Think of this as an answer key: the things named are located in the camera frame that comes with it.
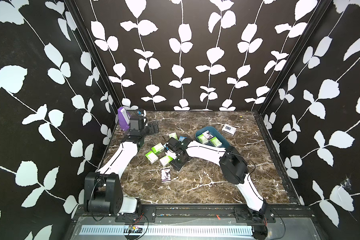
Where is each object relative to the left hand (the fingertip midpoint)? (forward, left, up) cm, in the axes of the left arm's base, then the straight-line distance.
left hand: (151, 121), depth 87 cm
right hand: (-18, -14, -19) cm, 30 cm away
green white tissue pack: (-4, -42, -18) cm, 46 cm away
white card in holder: (+11, +19, -6) cm, 23 cm away
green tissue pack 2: (-8, -2, -18) cm, 20 cm away
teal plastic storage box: (+1, -42, -16) cm, 45 cm away
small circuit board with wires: (-51, +7, -20) cm, 55 cm away
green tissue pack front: (-2, -33, -18) cm, 37 cm away
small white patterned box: (+7, -53, -19) cm, 57 cm away
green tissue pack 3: (-13, +2, -19) cm, 24 cm away
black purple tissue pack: (+2, -37, -18) cm, 41 cm away
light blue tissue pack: (-18, -18, +7) cm, 26 cm away
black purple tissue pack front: (-26, -8, -19) cm, 33 cm away
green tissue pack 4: (-17, -8, -18) cm, 26 cm away
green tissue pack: (+3, -12, -19) cm, 23 cm away
